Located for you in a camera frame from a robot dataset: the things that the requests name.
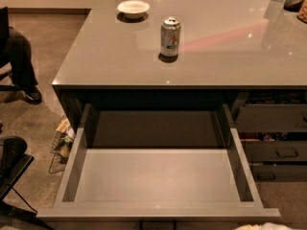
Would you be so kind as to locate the grey top drawer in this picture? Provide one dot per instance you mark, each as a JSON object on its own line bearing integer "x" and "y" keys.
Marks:
{"x": 157, "y": 166}

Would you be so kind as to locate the dark right lower drawer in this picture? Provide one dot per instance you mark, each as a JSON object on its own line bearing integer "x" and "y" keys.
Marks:
{"x": 280, "y": 173}

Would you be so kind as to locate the dark drawer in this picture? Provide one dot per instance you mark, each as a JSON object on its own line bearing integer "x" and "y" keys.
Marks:
{"x": 272, "y": 118}
{"x": 280, "y": 173}
{"x": 276, "y": 151}

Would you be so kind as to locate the dark right middle drawer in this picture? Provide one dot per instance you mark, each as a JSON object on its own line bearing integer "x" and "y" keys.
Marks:
{"x": 276, "y": 151}

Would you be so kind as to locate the dark right upper drawer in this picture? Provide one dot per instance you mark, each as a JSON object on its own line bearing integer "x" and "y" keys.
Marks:
{"x": 272, "y": 118}

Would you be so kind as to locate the silver soda can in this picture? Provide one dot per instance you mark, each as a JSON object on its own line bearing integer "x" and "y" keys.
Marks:
{"x": 170, "y": 35}

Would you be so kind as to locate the white ceramic bowl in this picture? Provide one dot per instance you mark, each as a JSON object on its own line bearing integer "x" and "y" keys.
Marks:
{"x": 133, "y": 9}

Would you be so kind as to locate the black chair lower left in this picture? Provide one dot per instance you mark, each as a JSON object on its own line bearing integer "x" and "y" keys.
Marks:
{"x": 14, "y": 161}

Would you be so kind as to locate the person's dark trouser leg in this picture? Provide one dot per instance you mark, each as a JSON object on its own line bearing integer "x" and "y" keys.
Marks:
{"x": 18, "y": 49}

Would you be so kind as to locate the black drawer handle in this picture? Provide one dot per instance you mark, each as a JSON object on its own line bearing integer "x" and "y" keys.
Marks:
{"x": 157, "y": 225}

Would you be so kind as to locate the wire basket with trash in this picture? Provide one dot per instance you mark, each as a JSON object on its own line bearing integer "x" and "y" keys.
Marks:
{"x": 61, "y": 146}

